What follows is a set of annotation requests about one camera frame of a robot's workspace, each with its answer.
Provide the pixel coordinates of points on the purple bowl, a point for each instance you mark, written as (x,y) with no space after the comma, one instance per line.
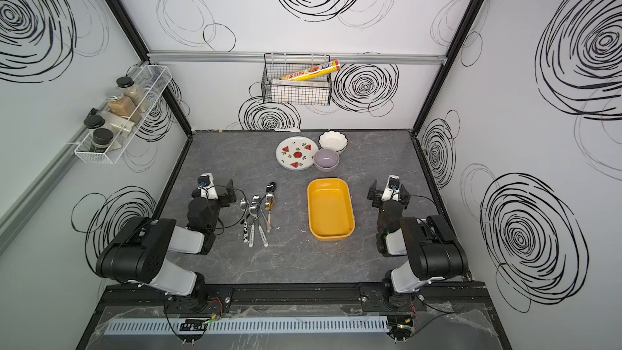
(326,160)

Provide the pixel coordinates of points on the yellow foil roll box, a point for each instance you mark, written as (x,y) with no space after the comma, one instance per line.
(316,71)

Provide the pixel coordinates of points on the iridescent ornate spoon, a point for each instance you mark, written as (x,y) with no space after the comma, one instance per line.
(254,213)

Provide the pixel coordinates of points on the watermelon pattern plate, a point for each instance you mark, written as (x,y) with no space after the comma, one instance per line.
(296,153)

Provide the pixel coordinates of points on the white box on shelf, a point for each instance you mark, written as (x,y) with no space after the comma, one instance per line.
(120,126)

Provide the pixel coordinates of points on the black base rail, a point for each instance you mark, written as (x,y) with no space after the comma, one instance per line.
(368,295)

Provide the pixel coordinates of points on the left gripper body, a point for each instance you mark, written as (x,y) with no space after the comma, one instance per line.
(226,190)

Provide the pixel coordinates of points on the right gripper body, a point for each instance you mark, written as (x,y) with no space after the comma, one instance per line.
(374,191)

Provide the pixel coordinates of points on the aluminium wall rail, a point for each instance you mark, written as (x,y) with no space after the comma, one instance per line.
(259,57)

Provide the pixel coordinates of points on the plain silver spoon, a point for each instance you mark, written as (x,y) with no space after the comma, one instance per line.
(262,234)

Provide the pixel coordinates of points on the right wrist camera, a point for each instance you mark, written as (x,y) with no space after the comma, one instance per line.
(392,189)

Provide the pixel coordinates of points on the spice jar black lid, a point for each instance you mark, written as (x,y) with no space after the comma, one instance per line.
(131,90)

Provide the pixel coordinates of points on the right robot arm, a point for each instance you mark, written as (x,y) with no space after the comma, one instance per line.
(429,244)

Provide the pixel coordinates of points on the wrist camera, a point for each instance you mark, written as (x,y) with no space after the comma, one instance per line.
(206,186)
(392,189)

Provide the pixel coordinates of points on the front dark spice jar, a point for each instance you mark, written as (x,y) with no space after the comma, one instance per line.
(102,138)

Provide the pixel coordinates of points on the brown spice jar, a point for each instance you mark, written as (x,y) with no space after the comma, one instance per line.
(119,104)

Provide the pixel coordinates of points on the dark spice jar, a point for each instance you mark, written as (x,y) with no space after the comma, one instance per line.
(102,138)
(94,122)

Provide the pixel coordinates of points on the yellow storage box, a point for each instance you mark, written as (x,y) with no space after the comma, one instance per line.
(331,215)

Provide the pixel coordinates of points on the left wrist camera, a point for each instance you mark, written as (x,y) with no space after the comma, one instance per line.
(206,186)

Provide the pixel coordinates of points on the clear wall shelf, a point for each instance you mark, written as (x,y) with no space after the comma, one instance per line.
(152,122)

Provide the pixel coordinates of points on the cow pattern handle spoon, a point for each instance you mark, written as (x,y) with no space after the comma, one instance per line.
(244,203)

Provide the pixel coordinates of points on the black wire basket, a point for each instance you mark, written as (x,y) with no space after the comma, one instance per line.
(314,92)

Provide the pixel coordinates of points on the white slotted cable duct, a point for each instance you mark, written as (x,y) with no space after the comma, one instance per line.
(282,325)

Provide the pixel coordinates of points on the white scalloped bowl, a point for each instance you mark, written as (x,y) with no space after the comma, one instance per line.
(333,140)

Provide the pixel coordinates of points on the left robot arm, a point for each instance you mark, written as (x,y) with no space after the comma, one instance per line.
(138,252)

